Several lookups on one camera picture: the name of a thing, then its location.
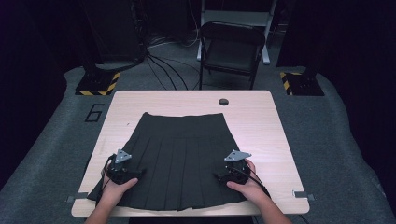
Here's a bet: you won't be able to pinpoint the black folding chair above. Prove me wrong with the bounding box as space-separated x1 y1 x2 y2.
197 21 266 91

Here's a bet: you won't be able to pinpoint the grey tape strip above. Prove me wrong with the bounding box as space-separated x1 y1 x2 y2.
292 189 316 202
66 191 90 203

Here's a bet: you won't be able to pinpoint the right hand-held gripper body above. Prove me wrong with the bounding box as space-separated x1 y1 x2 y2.
219 149 252 185

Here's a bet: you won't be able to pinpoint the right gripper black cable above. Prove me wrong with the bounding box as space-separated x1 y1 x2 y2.
236 166 273 199

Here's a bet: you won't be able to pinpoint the white metal stand frame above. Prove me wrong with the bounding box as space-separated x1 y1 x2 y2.
196 0 278 65

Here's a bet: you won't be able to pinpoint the black curtain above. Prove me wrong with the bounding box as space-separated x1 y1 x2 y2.
0 0 83 190
276 0 396 216

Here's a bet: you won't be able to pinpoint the white floor cables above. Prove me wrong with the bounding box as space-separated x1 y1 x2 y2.
148 0 201 50

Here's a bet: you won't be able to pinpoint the black stand base striped tape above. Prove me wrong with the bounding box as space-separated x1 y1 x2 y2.
75 70 121 97
279 71 325 97

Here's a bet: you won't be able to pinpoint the dark grey pleated skirt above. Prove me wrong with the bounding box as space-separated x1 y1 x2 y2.
86 111 250 212

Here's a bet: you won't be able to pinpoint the black floor cable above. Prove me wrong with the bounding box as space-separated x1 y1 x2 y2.
148 55 190 91
145 57 177 91

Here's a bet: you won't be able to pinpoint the person's right hand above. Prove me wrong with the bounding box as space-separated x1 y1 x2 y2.
226 158 266 203

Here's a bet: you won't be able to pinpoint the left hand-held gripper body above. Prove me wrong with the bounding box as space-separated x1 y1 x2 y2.
106 148 138 185

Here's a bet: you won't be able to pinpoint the person's left hand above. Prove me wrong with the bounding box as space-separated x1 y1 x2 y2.
101 174 139 204

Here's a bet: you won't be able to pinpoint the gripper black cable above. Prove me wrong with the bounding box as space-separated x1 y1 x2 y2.
236 166 273 199
96 154 114 200

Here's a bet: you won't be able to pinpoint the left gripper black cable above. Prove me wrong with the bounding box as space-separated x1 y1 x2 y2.
96 154 114 200

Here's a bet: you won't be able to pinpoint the black equipment cabinet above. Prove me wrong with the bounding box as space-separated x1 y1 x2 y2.
81 0 148 73

